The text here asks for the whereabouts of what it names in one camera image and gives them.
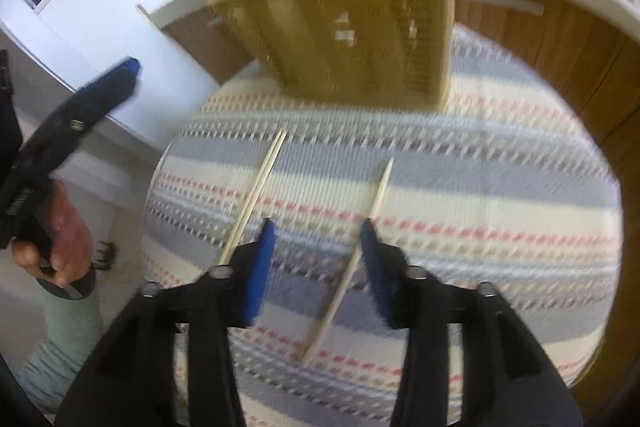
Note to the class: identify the yellow plastic utensil basket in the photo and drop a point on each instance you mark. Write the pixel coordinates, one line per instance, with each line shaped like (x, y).
(350, 57)

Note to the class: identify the small black object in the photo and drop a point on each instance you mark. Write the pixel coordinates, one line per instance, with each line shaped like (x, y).
(103, 255)

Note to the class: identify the wooden chopstick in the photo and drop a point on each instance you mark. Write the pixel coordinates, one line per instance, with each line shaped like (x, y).
(255, 194)
(335, 287)

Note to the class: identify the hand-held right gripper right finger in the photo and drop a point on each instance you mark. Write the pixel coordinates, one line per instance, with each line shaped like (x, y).
(377, 272)

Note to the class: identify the person's left forearm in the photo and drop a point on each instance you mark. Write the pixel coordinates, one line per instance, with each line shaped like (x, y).
(60, 347)

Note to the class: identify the white refrigerator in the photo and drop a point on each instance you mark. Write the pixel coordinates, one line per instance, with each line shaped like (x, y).
(100, 22)

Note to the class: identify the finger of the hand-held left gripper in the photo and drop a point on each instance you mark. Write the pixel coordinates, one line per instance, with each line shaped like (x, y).
(112, 82)

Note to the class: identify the person's left hand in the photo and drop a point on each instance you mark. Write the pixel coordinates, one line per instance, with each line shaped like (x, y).
(70, 232)

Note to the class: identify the striped woven table mat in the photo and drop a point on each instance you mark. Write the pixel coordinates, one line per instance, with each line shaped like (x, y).
(500, 207)

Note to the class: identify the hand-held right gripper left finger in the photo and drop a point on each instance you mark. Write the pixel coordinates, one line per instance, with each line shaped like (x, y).
(260, 277)

